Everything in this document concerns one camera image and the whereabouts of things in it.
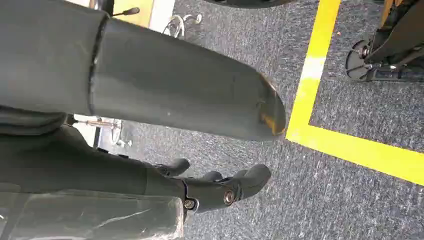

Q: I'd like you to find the black robot foot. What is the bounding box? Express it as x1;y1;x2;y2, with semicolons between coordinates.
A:
345;0;424;83

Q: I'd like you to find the thin metal rod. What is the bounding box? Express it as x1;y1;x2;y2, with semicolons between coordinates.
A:
76;119;121;129

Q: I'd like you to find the orange frame piece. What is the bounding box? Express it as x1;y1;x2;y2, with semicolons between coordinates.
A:
379;0;404;26

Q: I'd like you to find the white cable loop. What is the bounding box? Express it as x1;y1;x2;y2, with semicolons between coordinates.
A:
161;13;203;38

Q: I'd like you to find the dark round base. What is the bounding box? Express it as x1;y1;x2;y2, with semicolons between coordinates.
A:
203;0;297;10

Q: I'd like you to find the yellow sheet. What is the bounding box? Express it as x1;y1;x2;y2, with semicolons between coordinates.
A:
112;0;155;29

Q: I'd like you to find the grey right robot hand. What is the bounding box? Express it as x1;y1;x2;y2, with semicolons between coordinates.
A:
0;0;287;240

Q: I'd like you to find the black rod with knob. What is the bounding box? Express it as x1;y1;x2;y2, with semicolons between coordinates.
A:
111;6;141;17

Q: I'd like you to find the yellow floor tape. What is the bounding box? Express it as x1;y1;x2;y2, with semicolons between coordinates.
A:
285;0;424;187

